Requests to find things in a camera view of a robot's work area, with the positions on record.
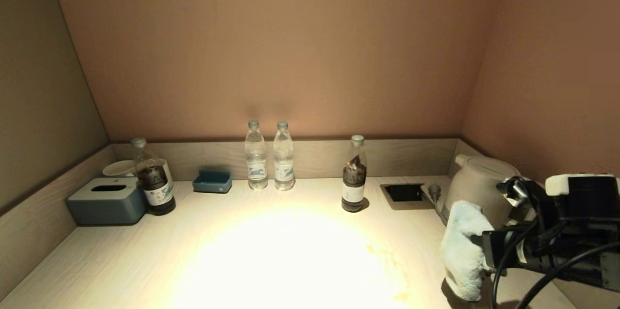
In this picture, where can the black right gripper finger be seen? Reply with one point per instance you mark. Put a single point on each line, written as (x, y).
(495, 241)
(495, 259)

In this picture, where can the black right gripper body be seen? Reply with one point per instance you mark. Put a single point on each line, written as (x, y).
(522, 236)

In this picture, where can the light blue fluffy cloth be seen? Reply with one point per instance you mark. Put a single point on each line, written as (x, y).
(462, 246)

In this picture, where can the white electric kettle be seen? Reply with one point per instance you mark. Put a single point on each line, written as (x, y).
(477, 183)

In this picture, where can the grey power plug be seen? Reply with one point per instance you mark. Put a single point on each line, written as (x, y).
(434, 190)

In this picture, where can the recessed desk power socket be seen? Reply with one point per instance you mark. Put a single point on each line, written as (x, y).
(404, 193)

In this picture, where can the slim dark drink bottle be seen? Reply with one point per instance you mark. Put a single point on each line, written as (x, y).
(353, 183)

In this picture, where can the clear water bottle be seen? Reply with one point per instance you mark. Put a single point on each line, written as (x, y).
(284, 163)
(256, 163)

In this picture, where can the small blue tray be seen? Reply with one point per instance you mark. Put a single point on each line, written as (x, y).
(212, 183)

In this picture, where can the wide dark drink bottle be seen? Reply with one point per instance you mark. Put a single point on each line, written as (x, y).
(155, 188)

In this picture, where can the white ceramic cup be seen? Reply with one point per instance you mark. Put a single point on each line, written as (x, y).
(118, 168)

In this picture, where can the grey-blue tissue box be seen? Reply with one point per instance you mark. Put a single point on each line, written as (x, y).
(106, 205)

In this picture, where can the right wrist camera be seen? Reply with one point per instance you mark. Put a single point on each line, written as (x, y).
(513, 188)

